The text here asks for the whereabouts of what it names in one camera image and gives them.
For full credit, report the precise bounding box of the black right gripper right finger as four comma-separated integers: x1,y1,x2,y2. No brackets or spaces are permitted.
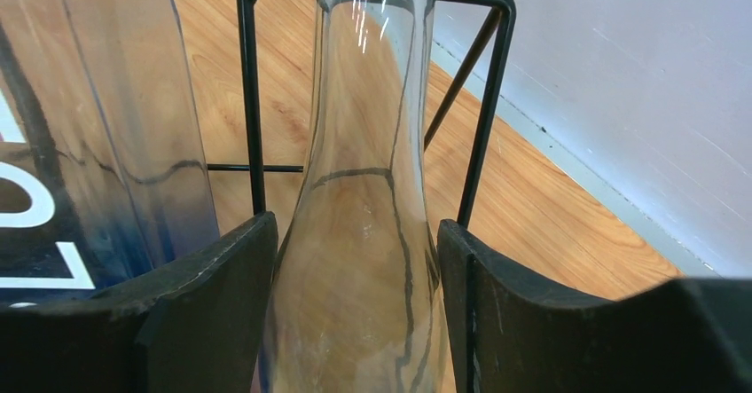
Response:
437,219,751,392

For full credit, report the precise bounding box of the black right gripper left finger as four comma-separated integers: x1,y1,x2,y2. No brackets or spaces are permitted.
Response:
1,211,278,392

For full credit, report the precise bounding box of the blue square bottle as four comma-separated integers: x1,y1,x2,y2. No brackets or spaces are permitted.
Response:
1,0,219,308

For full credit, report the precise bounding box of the black wire wine rack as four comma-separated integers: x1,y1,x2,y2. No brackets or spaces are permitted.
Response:
208,0,517,227

